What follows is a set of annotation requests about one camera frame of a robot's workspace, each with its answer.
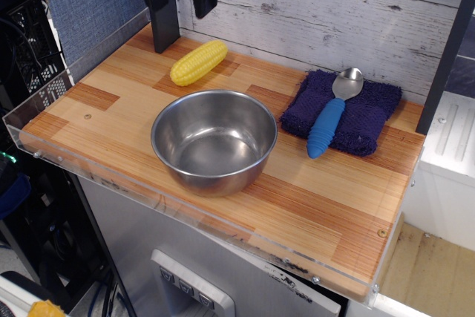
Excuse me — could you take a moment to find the yellow plastic corn cob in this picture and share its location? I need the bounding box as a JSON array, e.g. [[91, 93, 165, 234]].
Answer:
[[170, 40, 228, 87]]

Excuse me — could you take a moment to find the black perforated crate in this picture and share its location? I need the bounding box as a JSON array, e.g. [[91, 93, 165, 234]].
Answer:
[[1, 0, 65, 97]]

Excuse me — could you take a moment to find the dark grey left post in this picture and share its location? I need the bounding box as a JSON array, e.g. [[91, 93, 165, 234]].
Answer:
[[145, 0, 180, 53]]

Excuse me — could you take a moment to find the stainless steel pot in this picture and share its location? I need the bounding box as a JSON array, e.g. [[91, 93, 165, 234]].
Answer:
[[151, 89, 278, 197]]

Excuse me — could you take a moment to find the silver control panel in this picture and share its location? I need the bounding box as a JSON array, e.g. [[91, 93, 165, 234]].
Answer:
[[151, 249, 235, 316]]

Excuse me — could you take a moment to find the dark grey post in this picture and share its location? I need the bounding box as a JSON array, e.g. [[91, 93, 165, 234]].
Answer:
[[145, 0, 180, 53], [416, 0, 474, 135]]

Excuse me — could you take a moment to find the dark grey right post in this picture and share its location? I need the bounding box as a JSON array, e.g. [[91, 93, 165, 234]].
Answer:
[[416, 0, 474, 135]]

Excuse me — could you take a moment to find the clear acrylic table guard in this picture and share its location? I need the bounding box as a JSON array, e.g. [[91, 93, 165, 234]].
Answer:
[[5, 27, 424, 316]]

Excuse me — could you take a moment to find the yellow object bottom left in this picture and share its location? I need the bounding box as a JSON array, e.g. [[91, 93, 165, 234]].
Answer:
[[27, 300, 66, 317]]

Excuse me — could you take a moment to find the purple folded towel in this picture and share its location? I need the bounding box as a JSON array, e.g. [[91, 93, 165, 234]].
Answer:
[[280, 70, 402, 157]]

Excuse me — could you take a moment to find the blue handled metal spoon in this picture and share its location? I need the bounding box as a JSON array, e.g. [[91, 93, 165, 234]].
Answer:
[[307, 68, 364, 159]]

